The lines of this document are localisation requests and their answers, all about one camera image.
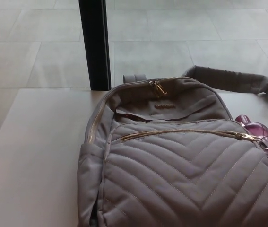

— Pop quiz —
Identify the pink transparent water bottle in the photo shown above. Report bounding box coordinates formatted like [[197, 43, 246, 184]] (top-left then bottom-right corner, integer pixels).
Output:
[[234, 114, 268, 145]]

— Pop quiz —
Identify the grey quilted backpack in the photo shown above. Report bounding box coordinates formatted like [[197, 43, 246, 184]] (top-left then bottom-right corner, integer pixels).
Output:
[[77, 65, 268, 227]]

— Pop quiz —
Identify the black vertical window post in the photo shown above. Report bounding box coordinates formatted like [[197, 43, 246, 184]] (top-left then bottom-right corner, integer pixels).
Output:
[[78, 0, 112, 91]]

